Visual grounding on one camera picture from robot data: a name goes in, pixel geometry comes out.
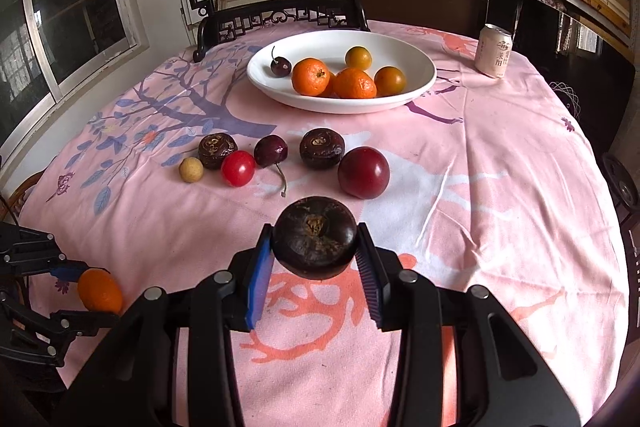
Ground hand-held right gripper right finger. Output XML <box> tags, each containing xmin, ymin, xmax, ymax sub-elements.
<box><xmin>355</xmin><ymin>222</ymin><xmax>578</xmax><ymax>427</ymax></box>

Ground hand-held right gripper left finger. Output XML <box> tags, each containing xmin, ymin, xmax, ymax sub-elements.
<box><xmin>52</xmin><ymin>226</ymin><xmax>276</xmax><ymax>427</ymax></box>

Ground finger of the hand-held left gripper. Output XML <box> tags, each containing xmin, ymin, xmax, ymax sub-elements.
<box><xmin>0</xmin><ymin>222</ymin><xmax>90</xmax><ymax>283</ymax></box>
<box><xmin>0</xmin><ymin>291</ymin><xmax>122</xmax><ymax>368</ymax></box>

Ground oval orange kumquat top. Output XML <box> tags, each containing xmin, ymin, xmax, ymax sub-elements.
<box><xmin>77</xmin><ymin>268</ymin><xmax>124</xmax><ymax>314</ymax></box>

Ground dark water chestnut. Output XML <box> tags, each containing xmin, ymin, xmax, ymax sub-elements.
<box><xmin>271</xmin><ymin>196</ymin><xmax>360</xmax><ymax>280</ymax></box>
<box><xmin>198</xmin><ymin>133</ymin><xmax>238</xmax><ymax>170</ymax></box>
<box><xmin>299</xmin><ymin>128</ymin><xmax>346</xmax><ymax>170</ymax></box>

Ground large mandarin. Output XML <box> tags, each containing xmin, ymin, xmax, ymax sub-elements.
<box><xmin>333</xmin><ymin>68</ymin><xmax>378</xmax><ymax>100</ymax></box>

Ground small orange tomato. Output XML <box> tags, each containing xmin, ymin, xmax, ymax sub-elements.
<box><xmin>374</xmin><ymin>66</ymin><xmax>407</xmax><ymax>97</ymax></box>

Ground dark red cherry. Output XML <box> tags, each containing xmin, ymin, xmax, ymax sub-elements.
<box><xmin>270</xmin><ymin>46</ymin><xmax>292</xmax><ymax>77</ymax></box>
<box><xmin>253</xmin><ymin>134</ymin><xmax>289</xmax><ymax>198</ymax></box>

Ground yellow cherry tomato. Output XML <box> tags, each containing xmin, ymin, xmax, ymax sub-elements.
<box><xmin>345</xmin><ymin>46</ymin><xmax>373</xmax><ymax>70</ymax></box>

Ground white oval plate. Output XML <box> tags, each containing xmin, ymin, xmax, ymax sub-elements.
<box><xmin>247</xmin><ymin>30</ymin><xmax>437</xmax><ymax>115</ymax></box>

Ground brown wooden chair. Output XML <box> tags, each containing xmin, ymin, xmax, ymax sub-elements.
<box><xmin>7</xmin><ymin>171</ymin><xmax>46</xmax><ymax>220</ymax></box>

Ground dark red plum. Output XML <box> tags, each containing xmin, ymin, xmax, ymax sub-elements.
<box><xmin>337</xmin><ymin>146</ymin><xmax>391</xmax><ymax>200</ymax></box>

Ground red tomato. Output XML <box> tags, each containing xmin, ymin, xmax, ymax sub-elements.
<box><xmin>221</xmin><ymin>150</ymin><xmax>257</xmax><ymax>188</ymax></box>

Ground beige longan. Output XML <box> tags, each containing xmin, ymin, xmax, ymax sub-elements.
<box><xmin>179</xmin><ymin>157</ymin><xmax>205</xmax><ymax>184</ymax></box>

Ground pink printed tablecloth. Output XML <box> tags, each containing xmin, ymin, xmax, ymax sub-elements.
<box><xmin>20</xmin><ymin>21</ymin><xmax>631</xmax><ymax>427</ymax></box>

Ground beige drink can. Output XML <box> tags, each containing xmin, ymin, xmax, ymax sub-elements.
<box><xmin>475</xmin><ymin>23</ymin><xmax>514</xmax><ymax>79</ymax></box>

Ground white framed window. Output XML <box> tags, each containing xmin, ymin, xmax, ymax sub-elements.
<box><xmin>0</xmin><ymin>0</ymin><xmax>151</xmax><ymax>148</ymax></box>

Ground black carved wooden chair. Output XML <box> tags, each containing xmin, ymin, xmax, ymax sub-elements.
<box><xmin>192</xmin><ymin>0</ymin><xmax>371</xmax><ymax>62</ymax></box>

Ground black round object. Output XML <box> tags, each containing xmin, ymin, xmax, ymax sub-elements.
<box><xmin>600</xmin><ymin>152</ymin><xmax>640</xmax><ymax>212</ymax></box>

